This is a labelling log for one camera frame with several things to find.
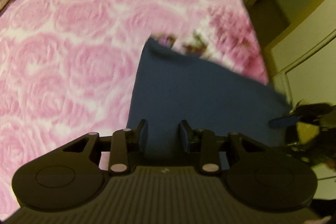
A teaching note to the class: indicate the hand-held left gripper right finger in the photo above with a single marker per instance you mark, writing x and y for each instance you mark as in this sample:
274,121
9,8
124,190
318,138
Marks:
183,136

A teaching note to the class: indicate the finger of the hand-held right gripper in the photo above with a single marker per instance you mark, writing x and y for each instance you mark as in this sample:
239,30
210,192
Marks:
284,121

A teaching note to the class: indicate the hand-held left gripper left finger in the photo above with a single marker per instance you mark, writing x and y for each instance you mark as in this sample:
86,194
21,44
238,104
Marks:
143,136

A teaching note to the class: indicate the navy blue garment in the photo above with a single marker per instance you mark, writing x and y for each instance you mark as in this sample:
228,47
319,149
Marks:
199,92

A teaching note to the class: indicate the pink floral bed sheet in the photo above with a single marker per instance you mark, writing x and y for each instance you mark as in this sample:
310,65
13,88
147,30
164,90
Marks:
78,56

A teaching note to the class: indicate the cream wardrobe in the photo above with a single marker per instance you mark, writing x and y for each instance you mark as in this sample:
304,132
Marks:
302,16

